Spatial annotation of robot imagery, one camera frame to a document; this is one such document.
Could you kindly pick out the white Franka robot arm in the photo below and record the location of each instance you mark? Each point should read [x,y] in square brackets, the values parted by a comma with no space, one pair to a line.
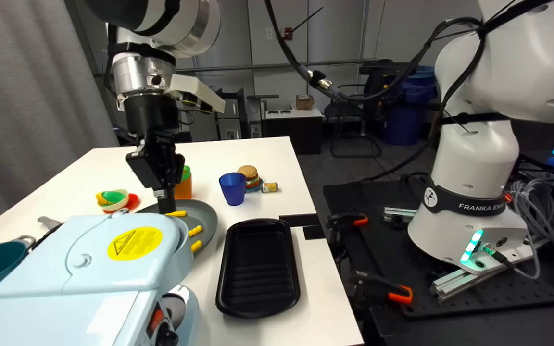
[476,160]

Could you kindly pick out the small cardboard box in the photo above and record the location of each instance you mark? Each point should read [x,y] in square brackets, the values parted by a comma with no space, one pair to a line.
[304,103]

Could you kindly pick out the toy hamburger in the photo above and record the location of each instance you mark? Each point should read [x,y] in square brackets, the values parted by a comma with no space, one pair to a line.
[249,174]

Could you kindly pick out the green toy plate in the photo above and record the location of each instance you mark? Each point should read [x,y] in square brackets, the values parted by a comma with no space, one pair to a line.
[116,195]

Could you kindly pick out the grey curtain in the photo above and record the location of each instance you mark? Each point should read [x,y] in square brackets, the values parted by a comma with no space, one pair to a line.
[8,128]

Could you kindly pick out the blue bin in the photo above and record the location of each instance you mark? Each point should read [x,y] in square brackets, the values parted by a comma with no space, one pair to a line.
[404,116]

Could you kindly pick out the black ribbed tray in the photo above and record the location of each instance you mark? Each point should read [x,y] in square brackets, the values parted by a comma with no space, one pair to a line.
[258,270]

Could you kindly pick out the blue plastic cup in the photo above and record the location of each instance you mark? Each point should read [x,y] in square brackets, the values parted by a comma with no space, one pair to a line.
[233,189]

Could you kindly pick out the orange plastic cup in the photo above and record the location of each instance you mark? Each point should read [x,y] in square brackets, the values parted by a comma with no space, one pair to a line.
[185,189]

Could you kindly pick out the toy burger on plate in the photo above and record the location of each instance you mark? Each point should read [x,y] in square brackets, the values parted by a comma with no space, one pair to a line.
[256,189]

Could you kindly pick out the green plastic cup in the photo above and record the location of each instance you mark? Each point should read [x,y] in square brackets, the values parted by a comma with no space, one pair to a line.
[185,174]

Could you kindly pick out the red toy plate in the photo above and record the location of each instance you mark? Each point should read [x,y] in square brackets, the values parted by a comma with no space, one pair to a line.
[135,202]

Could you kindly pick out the yellow toy fry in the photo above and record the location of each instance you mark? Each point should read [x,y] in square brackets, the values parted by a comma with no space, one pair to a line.
[177,214]
[195,231]
[197,247]

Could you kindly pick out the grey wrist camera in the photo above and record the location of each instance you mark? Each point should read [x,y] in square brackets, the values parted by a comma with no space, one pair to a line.
[201,93]

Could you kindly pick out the grey cabinet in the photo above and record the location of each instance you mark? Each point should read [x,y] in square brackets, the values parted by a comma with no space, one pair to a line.
[233,118]
[201,128]

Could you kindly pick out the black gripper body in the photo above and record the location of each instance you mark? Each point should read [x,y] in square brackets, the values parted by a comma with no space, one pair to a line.
[152,128]

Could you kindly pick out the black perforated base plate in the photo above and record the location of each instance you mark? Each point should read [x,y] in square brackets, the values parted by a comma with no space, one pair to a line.
[379,256]

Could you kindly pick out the grey wall rail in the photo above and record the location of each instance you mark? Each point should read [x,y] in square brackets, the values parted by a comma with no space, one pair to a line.
[258,66]

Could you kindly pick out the grey round plate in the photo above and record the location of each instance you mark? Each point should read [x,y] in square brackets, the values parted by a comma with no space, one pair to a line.
[208,214]

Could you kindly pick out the small toy can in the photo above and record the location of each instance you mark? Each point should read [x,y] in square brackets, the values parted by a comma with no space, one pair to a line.
[272,187]

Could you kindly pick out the light blue toy coffee maker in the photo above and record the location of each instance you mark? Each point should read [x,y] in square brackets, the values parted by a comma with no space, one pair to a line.
[47,276]

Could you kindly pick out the aluminium extrusion rail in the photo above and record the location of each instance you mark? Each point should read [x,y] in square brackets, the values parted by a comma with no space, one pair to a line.
[399,214]
[476,276]

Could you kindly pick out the black office chair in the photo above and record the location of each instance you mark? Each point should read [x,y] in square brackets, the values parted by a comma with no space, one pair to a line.
[351,122]

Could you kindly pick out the black low cabinet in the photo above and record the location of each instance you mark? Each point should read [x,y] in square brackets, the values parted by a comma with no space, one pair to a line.
[289,131]

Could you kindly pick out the red white wall sign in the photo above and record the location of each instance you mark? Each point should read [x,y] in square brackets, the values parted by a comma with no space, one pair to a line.
[287,33]

